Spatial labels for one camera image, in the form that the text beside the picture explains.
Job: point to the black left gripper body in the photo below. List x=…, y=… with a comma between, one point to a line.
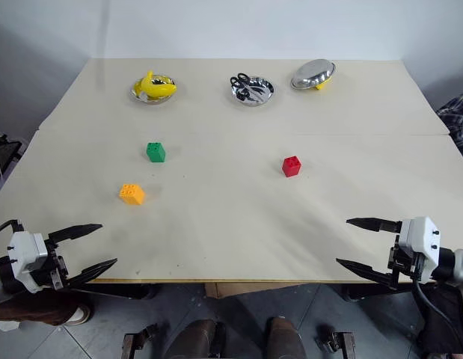
x=58, y=270

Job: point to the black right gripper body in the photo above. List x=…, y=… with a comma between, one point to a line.
x=403, y=266

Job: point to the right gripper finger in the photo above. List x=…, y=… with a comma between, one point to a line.
x=365, y=270
x=373, y=224

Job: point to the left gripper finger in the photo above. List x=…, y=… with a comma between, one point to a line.
x=93, y=270
x=77, y=230

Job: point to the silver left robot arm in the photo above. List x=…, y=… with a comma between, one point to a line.
x=3, y=278

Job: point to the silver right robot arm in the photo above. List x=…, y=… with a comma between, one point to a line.
x=455, y=263

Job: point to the brown shape with white sole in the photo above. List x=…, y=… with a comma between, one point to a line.
x=44, y=308

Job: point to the yellow toy block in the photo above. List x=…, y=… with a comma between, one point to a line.
x=132, y=194

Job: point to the black bag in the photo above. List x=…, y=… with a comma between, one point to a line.
x=446, y=318

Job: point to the red toy block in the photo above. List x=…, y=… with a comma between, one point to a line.
x=291, y=166

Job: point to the brown rounded shape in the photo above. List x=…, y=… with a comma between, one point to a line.
x=285, y=338
x=197, y=338

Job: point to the black stand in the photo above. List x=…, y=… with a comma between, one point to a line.
x=5, y=151

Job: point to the green toy block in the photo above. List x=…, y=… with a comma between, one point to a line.
x=156, y=152

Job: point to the cardboard piece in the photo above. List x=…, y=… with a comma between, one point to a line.
x=250, y=288

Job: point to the plaid cloth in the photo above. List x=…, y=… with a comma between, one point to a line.
x=457, y=123

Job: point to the small yellow object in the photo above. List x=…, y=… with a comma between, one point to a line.
x=321, y=86

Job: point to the steel bowl with banana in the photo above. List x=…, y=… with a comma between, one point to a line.
x=152, y=98

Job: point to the upturned steel bowl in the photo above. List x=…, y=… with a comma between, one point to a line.
x=313, y=75

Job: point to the yellow banana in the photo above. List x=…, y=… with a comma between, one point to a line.
x=156, y=88

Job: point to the steel plate with scissors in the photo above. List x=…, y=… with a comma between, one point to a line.
x=261, y=93

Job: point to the black scissors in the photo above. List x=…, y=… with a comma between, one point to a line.
x=244, y=86

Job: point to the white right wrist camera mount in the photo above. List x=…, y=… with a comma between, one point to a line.
x=422, y=239

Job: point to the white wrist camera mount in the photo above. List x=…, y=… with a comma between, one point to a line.
x=24, y=254
x=422, y=239

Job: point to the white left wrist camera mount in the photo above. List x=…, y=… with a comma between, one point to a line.
x=24, y=254

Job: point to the dark metal bracket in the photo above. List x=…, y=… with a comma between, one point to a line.
x=139, y=342
x=337, y=342

